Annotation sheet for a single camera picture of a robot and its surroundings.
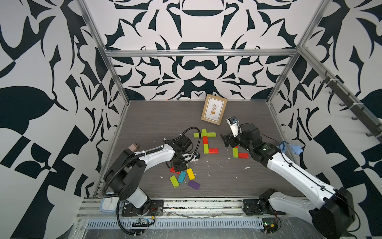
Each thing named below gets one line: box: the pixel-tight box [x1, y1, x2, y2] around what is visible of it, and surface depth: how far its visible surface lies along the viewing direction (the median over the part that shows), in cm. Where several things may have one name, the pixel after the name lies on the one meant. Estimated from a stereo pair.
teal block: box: [177, 170, 187, 184], surface depth 85 cm
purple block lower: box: [188, 180, 201, 191], surface depth 84 cm
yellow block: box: [186, 167, 196, 181], surface depth 86 cm
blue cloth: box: [278, 141, 304, 155], surface depth 75 cm
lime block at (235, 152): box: [232, 147, 239, 158], surface depth 93 cm
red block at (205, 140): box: [202, 135, 209, 145], surface depth 101 cm
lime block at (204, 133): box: [201, 128, 208, 137], surface depth 103 cm
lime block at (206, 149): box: [203, 143, 210, 154], surface depth 96 cm
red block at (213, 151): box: [208, 147, 219, 154], surface depth 96 cm
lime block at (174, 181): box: [169, 175, 180, 189], surface depth 83 cm
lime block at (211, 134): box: [206, 132, 217, 138], surface depth 101 cm
